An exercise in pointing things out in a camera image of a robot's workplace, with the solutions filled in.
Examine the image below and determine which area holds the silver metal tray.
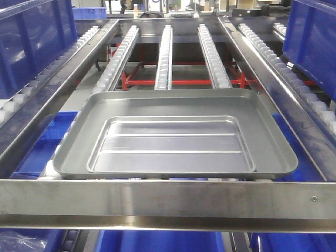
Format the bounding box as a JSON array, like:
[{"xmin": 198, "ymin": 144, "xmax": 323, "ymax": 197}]
[{"xmin": 52, "ymin": 89, "xmax": 298, "ymax": 179}]

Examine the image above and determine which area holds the centre white roller track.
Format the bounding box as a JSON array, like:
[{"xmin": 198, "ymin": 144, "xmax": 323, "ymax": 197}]
[{"xmin": 154, "ymin": 25, "xmax": 173, "ymax": 90}]

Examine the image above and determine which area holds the white roller track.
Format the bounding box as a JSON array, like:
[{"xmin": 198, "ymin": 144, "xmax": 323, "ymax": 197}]
[
  {"xmin": 92, "ymin": 25, "xmax": 140, "ymax": 94},
  {"xmin": 154, "ymin": 25, "xmax": 173, "ymax": 90},
  {"xmin": 198, "ymin": 24, "xmax": 233, "ymax": 89}
]

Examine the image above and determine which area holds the right white roller track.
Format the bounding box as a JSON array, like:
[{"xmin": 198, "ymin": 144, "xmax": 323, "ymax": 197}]
[{"xmin": 198, "ymin": 24, "xmax": 233, "ymax": 89}]

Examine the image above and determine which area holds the left white roller track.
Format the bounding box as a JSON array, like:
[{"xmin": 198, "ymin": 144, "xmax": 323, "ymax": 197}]
[{"xmin": 92, "ymin": 25, "xmax": 140, "ymax": 94}]

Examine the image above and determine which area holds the blue bin lower centre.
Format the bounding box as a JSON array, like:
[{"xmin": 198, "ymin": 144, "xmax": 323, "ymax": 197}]
[{"xmin": 94, "ymin": 230, "xmax": 225, "ymax": 251}]

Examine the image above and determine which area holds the blue bin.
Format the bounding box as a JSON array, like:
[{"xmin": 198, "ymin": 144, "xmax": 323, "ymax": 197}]
[
  {"xmin": 282, "ymin": 1, "xmax": 335, "ymax": 100},
  {"xmin": 1, "ymin": 1, "xmax": 77, "ymax": 99},
  {"xmin": 94, "ymin": 230, "xmax": 225, "ymax": 251},
  {"xmin": 1, "ymin": 228, "xmax": 65, "ymax": 251},
  {"xmin": 250, "ymin": 233, "xmax": 335, "ymax": 251}
]

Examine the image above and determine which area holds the far left roller track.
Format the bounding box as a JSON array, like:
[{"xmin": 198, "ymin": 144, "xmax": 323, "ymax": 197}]
[{"xmin": 1, "ymin": 25, "xmax": 100, "ymax": 126}]

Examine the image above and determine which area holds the blue bin lower right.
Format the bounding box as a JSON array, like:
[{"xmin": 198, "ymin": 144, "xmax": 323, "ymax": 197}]
[{"xmin": 250, "ymin": 233, "xmax": 335, "ymax": 251}]

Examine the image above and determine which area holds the far right roller track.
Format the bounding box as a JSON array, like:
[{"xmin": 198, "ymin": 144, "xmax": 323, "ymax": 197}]
[{"xmin": 238, "ymin": 23, "xmax": 335, "ymax": 135}]

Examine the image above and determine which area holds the blue bin upper left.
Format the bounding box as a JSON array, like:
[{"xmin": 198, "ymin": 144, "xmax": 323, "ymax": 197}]
[{"xmin": 1, "ymin": 1, "xmax": 77, "ymax": 99}]

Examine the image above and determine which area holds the blue bin upper right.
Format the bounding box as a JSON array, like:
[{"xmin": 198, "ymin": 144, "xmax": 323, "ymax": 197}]
[{"xmin": 282, "ymin": 1, "xmax": 335, "ymax": 100}]

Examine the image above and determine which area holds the blue bin lower left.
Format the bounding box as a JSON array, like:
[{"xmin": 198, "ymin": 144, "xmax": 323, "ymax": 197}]
[{"xmin": 1, "ymin": 228, "xmax": 65, "ymax": 251}]

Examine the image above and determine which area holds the red metal cart frame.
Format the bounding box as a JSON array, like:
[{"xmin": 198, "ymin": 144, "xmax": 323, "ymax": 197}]
[{"xmin": 121, "ymin": 43, "xmax": 316, "ymax": 91}]

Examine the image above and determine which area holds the steel front rack rail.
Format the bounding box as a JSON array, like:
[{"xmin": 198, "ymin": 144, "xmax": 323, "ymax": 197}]
[{"xmin": 1, "ymin": 180, "xmax": 335, "ymax": 233}]

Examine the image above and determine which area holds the right steel divider rail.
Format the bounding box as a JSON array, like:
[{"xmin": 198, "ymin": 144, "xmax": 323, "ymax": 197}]
[{"xmin": 218, "ymin": 17, "xmax": 335, "ymax": 181}]

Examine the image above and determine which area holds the steel divider rail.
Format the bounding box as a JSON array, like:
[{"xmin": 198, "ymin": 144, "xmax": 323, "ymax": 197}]
[
  {"xmin": 1, "ymin": 19, "xmax": 119, "ymax": 179},
  {"xmin": 218, "ymin": 17, "xmax": 335, "ymax": 181}
]

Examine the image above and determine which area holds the left steel divider rail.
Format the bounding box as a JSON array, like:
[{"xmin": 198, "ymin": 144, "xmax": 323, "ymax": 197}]
[{"xmin": 1, "ymin": 19, "xmax": 119, "ymax": 179}]

